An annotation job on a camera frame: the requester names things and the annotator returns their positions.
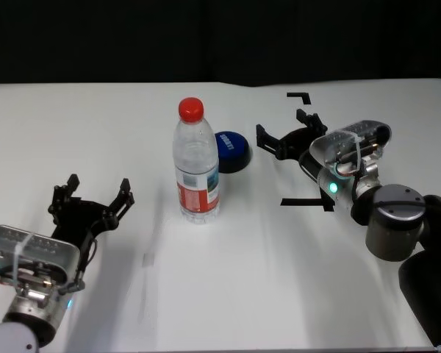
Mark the blue push button black base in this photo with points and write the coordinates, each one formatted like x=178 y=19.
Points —
x=232 y=147

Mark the clear right wrist camera housing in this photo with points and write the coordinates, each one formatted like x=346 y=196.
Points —
x=353 y=143

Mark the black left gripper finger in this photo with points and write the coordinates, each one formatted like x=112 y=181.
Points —
x=64 y=195
x=121 y=206

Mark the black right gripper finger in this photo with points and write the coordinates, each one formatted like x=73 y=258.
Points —
x=268 y=141
x=312 y=121

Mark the clear water bottle red cap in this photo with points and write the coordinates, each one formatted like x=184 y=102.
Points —
x=194 y=154

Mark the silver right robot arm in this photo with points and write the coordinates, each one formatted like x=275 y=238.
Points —
x=397 y=220

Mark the clear wrist camera housing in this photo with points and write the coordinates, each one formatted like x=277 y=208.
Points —
x=40 y=250
x=353 y=143

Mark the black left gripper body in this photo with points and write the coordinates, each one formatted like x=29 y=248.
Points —
x=77 y=220

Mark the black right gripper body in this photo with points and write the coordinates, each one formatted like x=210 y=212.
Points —
x=297 y=141

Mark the clear left wrist camera housing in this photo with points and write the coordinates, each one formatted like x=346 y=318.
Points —
x=40 y=250

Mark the black curtain backdrop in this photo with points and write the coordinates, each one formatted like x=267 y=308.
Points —
x=132 y=36

